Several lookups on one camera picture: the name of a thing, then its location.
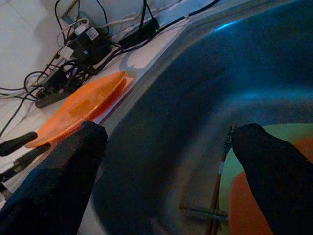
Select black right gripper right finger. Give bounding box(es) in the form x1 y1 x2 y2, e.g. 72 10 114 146
231 123 313 235

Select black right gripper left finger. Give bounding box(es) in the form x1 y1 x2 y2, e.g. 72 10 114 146
0 121 109 235

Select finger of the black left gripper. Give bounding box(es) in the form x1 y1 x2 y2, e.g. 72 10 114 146
13 142 51 170
0 131 38 157

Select orange bowl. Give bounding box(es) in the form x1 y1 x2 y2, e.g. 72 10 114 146
228 138 313 235

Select green plate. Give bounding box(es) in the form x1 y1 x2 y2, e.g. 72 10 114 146
218 123 313 235

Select brown chopsticks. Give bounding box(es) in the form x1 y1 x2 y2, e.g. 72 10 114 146
204 124 237 235

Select orange plate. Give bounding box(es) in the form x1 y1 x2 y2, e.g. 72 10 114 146
25 71 134 149

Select black power strip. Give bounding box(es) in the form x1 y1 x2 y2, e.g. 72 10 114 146
35 65 97 109
118 18 161 49

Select black power adapter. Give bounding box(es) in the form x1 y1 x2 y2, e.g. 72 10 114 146
69 25 111 66

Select stainless steel sink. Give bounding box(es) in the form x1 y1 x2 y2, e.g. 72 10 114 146
80 0 313 235

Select white cable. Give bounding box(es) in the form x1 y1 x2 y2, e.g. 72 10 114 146
101 6 181 28

